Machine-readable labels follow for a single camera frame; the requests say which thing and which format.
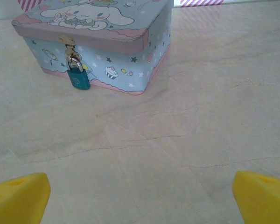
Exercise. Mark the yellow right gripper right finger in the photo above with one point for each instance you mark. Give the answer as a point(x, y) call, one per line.
point(263, 200)

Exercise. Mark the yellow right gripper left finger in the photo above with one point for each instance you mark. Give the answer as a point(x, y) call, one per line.
point(18, 198)

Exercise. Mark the pastel cartoon tin box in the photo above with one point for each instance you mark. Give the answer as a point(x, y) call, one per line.
point(121, 60)

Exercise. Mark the teal padlock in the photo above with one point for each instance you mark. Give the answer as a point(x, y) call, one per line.
point(79, 79)

